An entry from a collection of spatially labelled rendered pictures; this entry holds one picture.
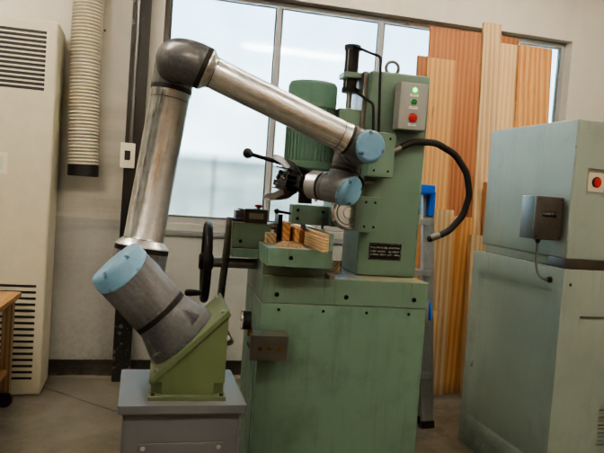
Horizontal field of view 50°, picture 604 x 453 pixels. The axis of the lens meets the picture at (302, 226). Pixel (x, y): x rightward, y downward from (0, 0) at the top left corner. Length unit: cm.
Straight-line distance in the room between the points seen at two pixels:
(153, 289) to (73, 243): 200
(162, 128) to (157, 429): 79
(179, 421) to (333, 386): 73
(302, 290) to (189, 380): 63
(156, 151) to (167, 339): 52
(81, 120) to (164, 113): 161
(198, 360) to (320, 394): 70
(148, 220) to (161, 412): 52
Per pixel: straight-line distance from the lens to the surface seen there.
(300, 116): 176
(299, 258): 203
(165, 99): 184
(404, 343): 226
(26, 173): 332
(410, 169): 231
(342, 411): 226
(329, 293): 215
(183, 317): 164
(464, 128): 394
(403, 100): 226
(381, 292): 219
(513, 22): 432
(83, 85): 343
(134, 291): 163
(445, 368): 381
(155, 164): 182
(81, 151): 341
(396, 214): 230
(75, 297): 364
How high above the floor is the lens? 108
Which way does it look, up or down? 3 degrees down
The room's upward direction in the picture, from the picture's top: 4 degrees clockwise
